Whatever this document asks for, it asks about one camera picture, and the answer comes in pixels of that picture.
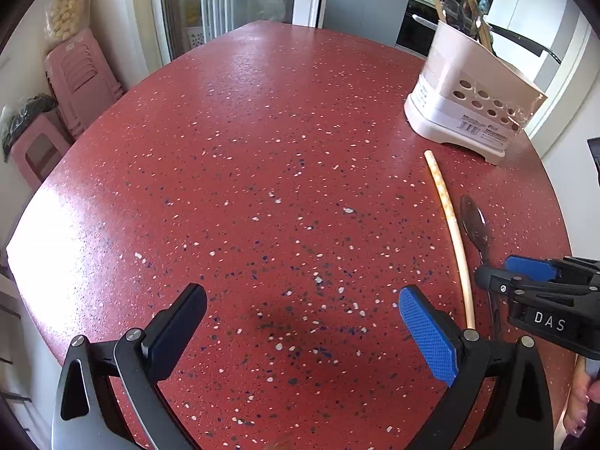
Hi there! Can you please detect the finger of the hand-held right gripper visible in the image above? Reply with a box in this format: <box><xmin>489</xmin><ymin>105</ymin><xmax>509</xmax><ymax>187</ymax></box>
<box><xmin>475</xmin><ymin>266</ymin><xmax>600</xmax><ymax>297</ymax></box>
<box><xmin>505</xmin><ymin>255</ymin><xmax>600</xmax><ymax>287</ymax></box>

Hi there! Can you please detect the single pink plastic stool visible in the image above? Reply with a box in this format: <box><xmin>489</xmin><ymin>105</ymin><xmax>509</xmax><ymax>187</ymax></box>
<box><xmin>9</xmin><ymin>108</ymin><xmax>74</xmax><ymax>191</ymax></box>

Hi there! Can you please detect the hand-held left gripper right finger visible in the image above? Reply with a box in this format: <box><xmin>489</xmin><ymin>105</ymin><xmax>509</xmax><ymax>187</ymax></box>
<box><xmin>398</xmin><ymin>285</ymin><xmax>555</xmax><ymax>450</ymax></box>

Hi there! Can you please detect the glass sliding door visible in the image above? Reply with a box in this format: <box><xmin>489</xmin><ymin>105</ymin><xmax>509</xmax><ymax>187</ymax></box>
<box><xmin>150</xmin><ymin>0</ymin><xmax>325</xmax><ymax>64</ymax></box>

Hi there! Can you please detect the yellow patterned chopstick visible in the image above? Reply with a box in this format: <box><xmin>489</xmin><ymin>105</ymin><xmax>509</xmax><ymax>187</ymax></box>
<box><xmin>424</xmin><ymin>150</ymin><xmax>477</xmax><ymax>330</ymax></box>

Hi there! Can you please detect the person's right hand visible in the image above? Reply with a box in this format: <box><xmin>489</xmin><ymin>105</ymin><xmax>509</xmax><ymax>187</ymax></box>
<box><xmin>564</xmin><ymin>356</ymin><xmax>600</xmax><ymax>437</ymax></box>

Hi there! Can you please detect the black built-in oven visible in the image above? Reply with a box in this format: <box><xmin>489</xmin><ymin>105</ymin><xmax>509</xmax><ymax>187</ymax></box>
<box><xmin>396</xmin><ymin>0</ymin><xmax>440</xmax><ymax>56</ymax></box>

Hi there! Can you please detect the stack of pink plastic stools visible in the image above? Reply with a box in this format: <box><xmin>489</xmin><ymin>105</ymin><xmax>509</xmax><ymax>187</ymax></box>
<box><xmin>44</xmin><ymin>28</ymin><xmax>125</xmax><ymax>140</ymax></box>

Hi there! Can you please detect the bag of yellow balls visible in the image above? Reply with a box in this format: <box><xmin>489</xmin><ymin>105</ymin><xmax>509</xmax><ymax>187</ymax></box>
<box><xmin>44</xmin><ymin>0</ymin><xmax>95</xmax><ymax>51</ymax></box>

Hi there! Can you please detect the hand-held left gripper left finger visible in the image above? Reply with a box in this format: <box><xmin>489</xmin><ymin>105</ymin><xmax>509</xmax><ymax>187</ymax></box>
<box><xmin>51</xmin><ymin>282</ymin><xmax>208</xmax><ymax>450</ymax></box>

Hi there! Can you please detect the grey kitchen counter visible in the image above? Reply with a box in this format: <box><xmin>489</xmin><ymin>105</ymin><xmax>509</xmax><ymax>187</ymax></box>
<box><xmin>323</xmin><ymin>0</ymin><xmax>425</xmax><ymax>48</ymax></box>

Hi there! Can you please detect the black bag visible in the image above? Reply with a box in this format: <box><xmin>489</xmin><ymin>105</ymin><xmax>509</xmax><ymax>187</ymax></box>
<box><xmin>0</xmin><ymin>95</ymin><xmax>59</xmax><ymax>162</ymax></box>

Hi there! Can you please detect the beige plastic utensil holder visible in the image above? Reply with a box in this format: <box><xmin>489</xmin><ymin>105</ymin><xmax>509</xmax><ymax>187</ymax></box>
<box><xmin>404</xmin><ymin>21</ymin><xmax>548</xmax><ymax>166</ymax></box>

